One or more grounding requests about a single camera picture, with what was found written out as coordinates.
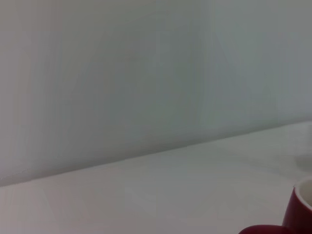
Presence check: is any red ceramic mug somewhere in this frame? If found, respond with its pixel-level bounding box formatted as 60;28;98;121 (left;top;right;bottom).
237;179;312;234

